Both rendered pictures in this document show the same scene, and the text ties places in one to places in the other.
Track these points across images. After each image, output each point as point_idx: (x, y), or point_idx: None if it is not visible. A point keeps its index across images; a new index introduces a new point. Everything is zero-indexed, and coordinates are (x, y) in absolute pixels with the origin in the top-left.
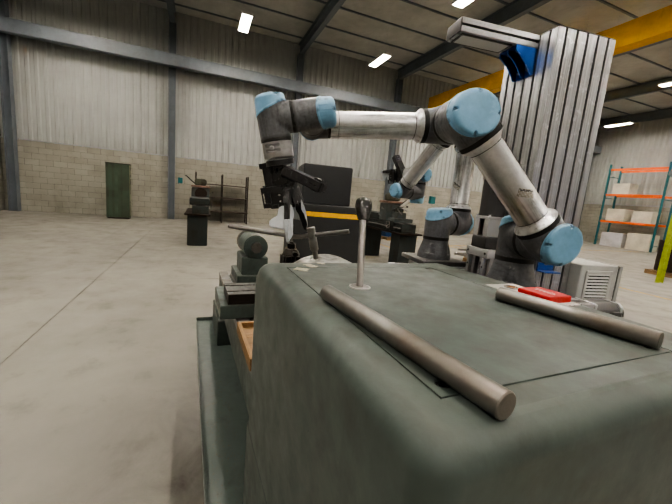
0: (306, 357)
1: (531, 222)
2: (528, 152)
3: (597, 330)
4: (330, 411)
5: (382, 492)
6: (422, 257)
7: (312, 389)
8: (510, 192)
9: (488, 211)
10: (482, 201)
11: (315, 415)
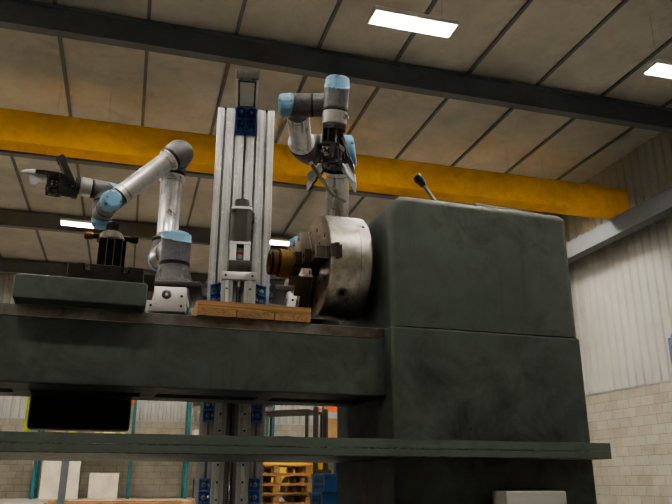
0: (503, 221)
1: None
2: (262, 195)
3: None
4: (527, 229)
5: (555, 232)
6: None
7: (512, 230)
8: (346, 209)
9: (247, 237)
10: (237, 228)
11: (517, 237)
